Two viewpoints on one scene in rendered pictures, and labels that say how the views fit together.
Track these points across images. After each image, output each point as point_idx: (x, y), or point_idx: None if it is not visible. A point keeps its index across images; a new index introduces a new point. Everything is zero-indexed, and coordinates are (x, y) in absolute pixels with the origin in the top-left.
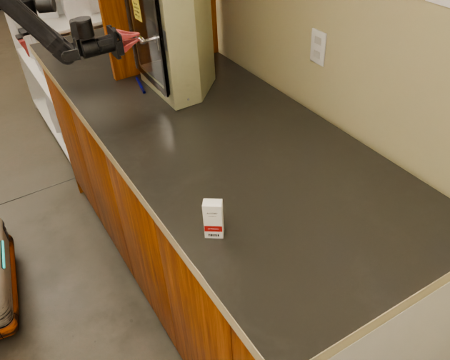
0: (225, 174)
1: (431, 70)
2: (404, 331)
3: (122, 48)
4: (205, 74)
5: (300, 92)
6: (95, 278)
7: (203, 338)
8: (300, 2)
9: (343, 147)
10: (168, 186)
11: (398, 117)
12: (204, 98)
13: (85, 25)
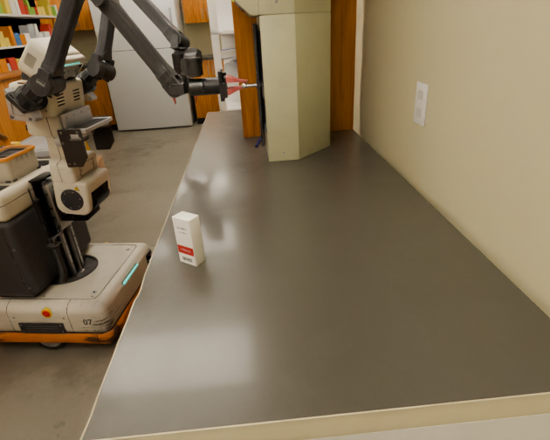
0: (260, 214)
1: (528, 102)
2: None
3: (225, 90)
4: (309, 133)
5: (405, 163)
6: None
7: None
8: (411, 55)
9: (415, 216)
10: (198, 212)
11: (488, 181)
12: (305, 157)
13: (192, 62)
